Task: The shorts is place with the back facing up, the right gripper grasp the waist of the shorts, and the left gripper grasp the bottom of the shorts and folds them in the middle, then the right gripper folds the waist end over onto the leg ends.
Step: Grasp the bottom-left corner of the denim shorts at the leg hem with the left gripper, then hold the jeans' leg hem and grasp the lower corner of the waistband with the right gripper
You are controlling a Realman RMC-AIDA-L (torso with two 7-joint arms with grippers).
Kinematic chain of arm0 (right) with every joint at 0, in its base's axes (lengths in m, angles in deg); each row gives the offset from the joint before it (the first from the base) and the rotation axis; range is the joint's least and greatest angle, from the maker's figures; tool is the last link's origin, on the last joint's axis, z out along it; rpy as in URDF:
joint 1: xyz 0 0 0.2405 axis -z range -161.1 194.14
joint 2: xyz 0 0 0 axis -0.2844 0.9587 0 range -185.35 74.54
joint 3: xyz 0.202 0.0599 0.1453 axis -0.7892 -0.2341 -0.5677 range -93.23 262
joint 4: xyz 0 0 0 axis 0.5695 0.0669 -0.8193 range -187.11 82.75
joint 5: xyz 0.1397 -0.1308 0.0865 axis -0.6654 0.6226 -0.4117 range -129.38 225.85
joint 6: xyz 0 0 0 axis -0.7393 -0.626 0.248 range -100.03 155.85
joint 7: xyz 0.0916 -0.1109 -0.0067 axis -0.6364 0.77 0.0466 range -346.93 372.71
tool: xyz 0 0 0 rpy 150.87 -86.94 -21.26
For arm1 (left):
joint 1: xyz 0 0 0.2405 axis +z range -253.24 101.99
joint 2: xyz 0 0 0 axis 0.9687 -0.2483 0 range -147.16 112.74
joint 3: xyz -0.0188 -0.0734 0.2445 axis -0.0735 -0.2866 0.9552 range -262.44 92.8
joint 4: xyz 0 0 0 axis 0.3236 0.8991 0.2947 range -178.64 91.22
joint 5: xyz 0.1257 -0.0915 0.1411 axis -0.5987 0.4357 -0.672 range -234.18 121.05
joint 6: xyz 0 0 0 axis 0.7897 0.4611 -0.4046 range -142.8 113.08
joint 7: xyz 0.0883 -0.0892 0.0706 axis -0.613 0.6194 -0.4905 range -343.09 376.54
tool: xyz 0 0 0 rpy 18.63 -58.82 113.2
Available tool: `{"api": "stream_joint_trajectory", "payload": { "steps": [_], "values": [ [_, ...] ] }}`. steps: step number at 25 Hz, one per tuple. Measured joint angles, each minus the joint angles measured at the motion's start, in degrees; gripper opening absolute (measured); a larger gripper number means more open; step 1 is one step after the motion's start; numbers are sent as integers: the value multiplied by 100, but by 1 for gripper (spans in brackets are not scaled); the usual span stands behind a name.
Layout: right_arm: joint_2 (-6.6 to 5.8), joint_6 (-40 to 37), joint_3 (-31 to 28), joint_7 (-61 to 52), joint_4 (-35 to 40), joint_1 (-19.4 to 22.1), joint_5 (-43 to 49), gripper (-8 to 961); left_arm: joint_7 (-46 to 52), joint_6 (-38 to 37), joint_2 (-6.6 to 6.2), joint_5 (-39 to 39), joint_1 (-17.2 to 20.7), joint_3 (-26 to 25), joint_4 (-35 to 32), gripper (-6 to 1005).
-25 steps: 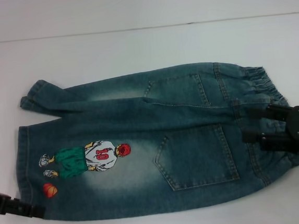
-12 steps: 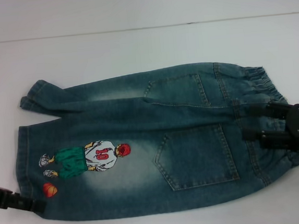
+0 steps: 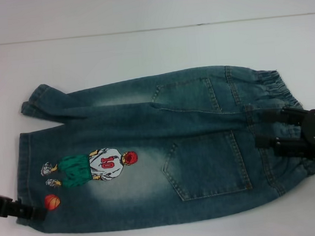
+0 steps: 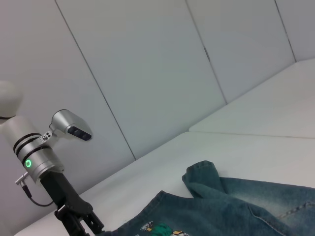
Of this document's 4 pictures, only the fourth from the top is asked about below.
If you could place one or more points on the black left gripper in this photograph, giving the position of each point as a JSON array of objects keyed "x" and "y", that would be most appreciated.
[{"x": 64, "y": 191}]

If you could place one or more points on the blue denim shorts with print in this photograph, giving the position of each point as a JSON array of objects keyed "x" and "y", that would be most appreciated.
[{"x": 233, "y": 209}]

